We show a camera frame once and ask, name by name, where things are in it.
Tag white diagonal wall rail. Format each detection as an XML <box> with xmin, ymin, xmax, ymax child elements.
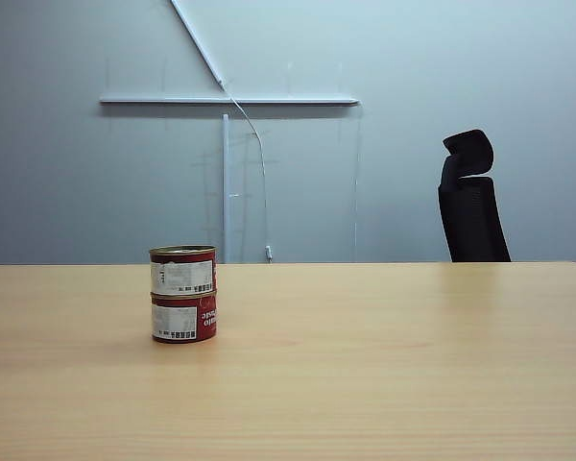
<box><xmin>169</xmin><ymin>0</ymin><xmax>230</xmax><ymax>89</ymax></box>

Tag white horizontal wall rail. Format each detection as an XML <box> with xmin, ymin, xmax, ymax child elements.
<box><xmin>99</xmin><ymin>95</ymin><xmax>362</xmax><ymax>108</ymax></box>

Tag white vertical wall rail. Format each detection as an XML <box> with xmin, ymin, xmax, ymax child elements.
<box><xmin>221</xmin><ymin>112</ymin><xmax>232</xmax><ymax>264</ymax></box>

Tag black office chair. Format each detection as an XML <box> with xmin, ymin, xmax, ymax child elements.
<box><xmin>437</xmin><ymin>129</ymin><xmax>513</xmax><ymax>263</ymax></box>

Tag red tomato paste can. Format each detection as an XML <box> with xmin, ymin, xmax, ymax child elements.
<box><xmin>148</xmin><ymin>244</ymin><xmax>218</xmax><ymax>297</ymax></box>
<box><xmin>151</xmin><ymin>289</ymin><xmax>219</xmax><ymax>345</ymax></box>

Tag thin white cable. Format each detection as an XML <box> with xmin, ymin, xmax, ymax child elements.
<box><xmin>225</xmin><ymin>85</ymin><xmax>275</xmax><ymax>262</ymax></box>

